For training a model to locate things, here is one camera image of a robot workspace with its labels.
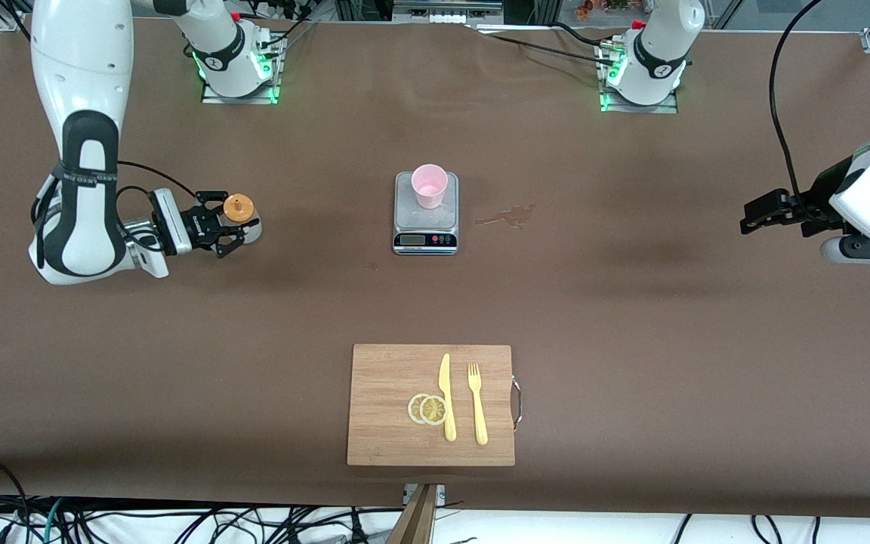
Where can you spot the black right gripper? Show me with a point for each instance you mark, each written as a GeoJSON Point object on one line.
{"type": "Point", "coordinates": [198, 224]}

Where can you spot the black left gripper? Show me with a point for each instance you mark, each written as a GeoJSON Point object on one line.
{"type": "Point", "coordinates": [819, 196]}

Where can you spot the clear sauce bottle orange cap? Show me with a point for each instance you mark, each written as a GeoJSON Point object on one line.
{"type": "Point", "coordinates": [239, 208]}

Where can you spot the pink plastic cup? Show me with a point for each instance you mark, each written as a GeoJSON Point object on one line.
{"type": "Point", "coordinates": [430, 185]}

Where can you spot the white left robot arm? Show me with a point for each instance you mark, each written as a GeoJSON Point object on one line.
{"type": "Point", "coordinates": [654, 60]}

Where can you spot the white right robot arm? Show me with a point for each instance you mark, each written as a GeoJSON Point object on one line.
{"type": "Point", "coordinates": [80, 75]}

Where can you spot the brown table cover sheet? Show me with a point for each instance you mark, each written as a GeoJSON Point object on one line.
{"type": "Point", "coordinates": [178, 340]}

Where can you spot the silver digital kitchen scale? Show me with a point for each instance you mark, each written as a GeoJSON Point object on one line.
{"type": "Point", "coordinates": [424, 240]}

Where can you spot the wooden cutting board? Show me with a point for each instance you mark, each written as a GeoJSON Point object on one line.
{"type": "Point", "coordinates": [382, 400]}

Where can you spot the lemon slice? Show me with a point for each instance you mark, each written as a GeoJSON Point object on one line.
{"type": "Point", "coordinates": [413, 409]}
{"type": "Point", "coordinates": [433, 410]}

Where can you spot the white power strip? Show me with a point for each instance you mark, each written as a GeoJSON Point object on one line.
{"type": "Point", "coordinates": [437, 19]}

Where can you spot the yellow plastic knife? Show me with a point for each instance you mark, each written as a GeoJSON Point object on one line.
{"type": "Point", "coordinates": [448, 423]}

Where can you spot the yellow plastic fork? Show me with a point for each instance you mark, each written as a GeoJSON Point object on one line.
{"type": "Point", "coordinates": [480, 423]}

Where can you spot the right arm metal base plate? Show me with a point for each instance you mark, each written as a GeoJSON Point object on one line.
{"type": "Point", "coordinates": [212, 97]}

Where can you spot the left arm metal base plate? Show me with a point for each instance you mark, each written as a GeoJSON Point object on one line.
{"type": "Point", "coordinates": [669, 107]}

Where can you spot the small metal bracket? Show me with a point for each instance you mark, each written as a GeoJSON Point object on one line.
{"type": "Point", "coordinates": [439, 493]}

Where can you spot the wooden post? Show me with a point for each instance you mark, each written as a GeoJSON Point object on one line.
{"type": "Point", "coordinates": [414, 521]}

